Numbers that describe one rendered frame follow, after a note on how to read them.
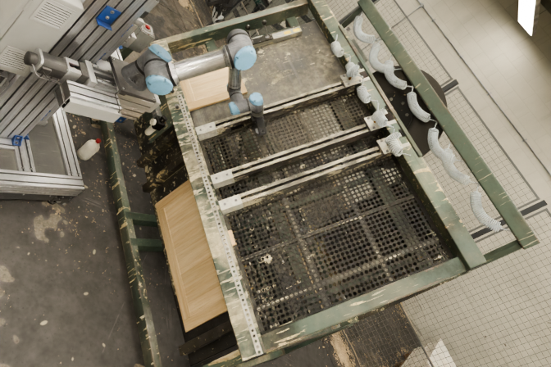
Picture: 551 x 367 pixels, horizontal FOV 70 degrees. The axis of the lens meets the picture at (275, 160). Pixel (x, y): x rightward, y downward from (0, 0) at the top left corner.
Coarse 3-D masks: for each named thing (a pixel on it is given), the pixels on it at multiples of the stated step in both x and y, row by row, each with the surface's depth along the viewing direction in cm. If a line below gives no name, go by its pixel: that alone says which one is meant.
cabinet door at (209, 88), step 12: (216, 72) 276; (180, 84) 271; (192, 84) 271; (204, 84) 271; (216, 84) 271; (192, 96) 266; (204, 96) 266; (216, 96) 266; (228, 96) 265; (192, 108) 262
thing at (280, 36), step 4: (296, 28) 290; (300, 28) 289; (280, 32) 288; (292, 32) 288; (296, 32) 288; (300, 32) 289; (276, 36) 286; (280, 36) 286; (284, 36) 287; (288, 36) 288; (292, 36) 290; (272, 40) 286; (276, 40) 287; (280, 40) 289; (256, 44) 284; (260, 44) 285; (264, 44) 287; (268, 44) 288; (184, 60) 279
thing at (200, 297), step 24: (192, 192) 265; (168, 216) 273; (192, 216) 261; (168, 240) 268; (192, 240) 256; (192, 264) 252; (192, 288) 247; (216, 288) 237; (192, 312) 243; (216, 312) 233
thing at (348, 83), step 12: (336, 84) 260; (348, 84) 255; (300, 96) 257; (312, 96) 257; (324, 96) 259; (336, 96) 264; (264, 108) 253; (276, 108) 253; (288, 108) 256; (228, 120) 250; (240, 120) 249; (204, 132) 246; (216, 132) 250
